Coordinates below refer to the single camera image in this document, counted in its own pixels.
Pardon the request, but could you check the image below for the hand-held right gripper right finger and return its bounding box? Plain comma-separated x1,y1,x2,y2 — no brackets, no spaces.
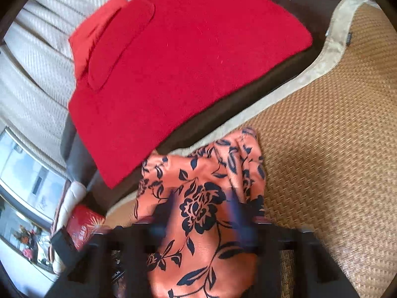
228,189,354,298

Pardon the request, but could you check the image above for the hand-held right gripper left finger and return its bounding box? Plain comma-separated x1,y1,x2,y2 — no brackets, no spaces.
59,192,179,298

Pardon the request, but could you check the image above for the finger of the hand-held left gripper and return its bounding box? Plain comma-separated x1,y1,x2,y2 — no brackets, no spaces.
50,225,79,253

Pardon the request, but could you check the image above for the orange floral blouse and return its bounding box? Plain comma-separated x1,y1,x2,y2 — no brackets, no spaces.
134,127,266,298

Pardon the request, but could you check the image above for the red printed bag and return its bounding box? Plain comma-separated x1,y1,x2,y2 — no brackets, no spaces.
66,205,106,252

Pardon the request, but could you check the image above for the white quilted cushion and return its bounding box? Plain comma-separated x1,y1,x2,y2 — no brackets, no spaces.
49,180,88,275

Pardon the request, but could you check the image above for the silver glass-door refrigerator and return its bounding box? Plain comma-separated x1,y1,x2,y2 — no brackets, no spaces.
0,127,69,274

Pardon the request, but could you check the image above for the brown leather sofa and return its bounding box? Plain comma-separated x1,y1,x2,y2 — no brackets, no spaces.
60,0,351,221

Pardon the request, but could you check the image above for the woven bamboo mat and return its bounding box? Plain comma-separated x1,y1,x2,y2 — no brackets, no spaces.
104,0,397,298

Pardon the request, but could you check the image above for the beige dotted curtain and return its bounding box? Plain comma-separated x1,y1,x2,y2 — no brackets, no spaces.
0,0,162,174

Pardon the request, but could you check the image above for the red knitted blanket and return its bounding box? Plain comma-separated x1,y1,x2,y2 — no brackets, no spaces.
67,0,313,189

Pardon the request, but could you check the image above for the red pillow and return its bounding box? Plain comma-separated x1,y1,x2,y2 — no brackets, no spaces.
68,0,128,79

